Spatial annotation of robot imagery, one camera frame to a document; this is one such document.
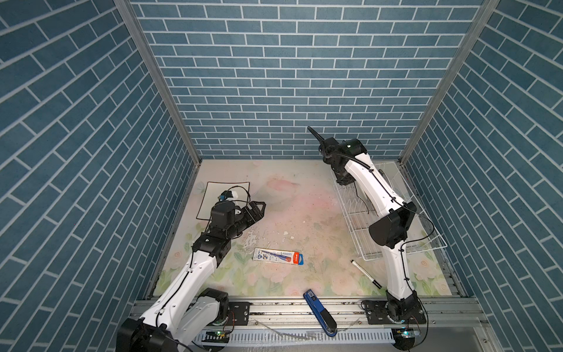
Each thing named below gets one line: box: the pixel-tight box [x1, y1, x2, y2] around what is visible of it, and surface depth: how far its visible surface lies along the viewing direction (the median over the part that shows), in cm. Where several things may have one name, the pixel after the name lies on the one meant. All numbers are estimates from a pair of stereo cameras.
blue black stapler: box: [303, 288, 338, 337], surface depth 73 cm
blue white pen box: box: [252, 247, 305, 266], surface depth 88 cm
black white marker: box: [349, 259, 382, 289], surface depth 84 cm
